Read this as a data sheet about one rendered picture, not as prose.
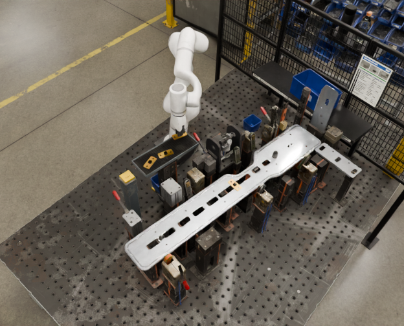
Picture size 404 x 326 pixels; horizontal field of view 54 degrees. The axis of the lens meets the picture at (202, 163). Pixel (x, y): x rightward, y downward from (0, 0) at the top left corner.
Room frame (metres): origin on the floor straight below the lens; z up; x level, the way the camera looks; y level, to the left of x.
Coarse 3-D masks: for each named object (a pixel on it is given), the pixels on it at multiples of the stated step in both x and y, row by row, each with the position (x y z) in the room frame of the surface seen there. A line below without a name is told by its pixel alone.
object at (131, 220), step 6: (132, 210) 1.10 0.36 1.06; (126, 216) 1.07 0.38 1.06; (132, 216) 1.07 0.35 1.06; (138, 216) 1.07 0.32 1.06; (126, 222) 1.04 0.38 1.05; (132, 222) 1.04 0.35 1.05; (138, 222) 1.04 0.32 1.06; (126, 228) 1.06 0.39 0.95; (132, 228) 1.01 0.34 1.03; (138, 228) 1.03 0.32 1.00; (132, 234) 1.01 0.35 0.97
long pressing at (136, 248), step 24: (288, 144) 1.67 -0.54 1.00; (312, 144) 1.68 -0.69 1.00; (264, 168) 1.47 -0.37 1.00; (288, 168) 1.48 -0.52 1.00; (216, 192) 1.28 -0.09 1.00; (240, 192) 1.29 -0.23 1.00; (168, 216) 1.11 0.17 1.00; (192, 216) 1.12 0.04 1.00; (216, 216) 1.13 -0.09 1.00; (144, 240) 0.97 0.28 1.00; (168, 240) 0.97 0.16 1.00; (144, 264) 0.83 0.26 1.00
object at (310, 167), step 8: (304, 168) 1.46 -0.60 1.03; (312, 168) 1.45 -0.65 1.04; (304, 176) 1.45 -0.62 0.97; (312, 176) 1.42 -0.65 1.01; (296, 184) 1.48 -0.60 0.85; (304, 184) 1.45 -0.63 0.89; (312, 184) 1.44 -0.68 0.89; (296, 192) 1.46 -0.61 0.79; (304, 192) 1.44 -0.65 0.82; (296, 200) 1.44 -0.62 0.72; (304, 200) 1.45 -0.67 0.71
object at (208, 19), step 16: (176, 0) 4.51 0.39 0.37; (192, 0) 4.34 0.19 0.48; (208, 0) 4.18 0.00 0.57; (176, 16) 4.50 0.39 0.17; (192, 16) 4.34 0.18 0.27; (208, 16) 4.19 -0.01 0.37; (224, 16) 4.06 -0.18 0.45; (240, 16) 3.92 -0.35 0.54; (208, 32) 4.17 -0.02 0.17; (224, 32) 4.05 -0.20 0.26; (240, 32) 3.90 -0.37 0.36
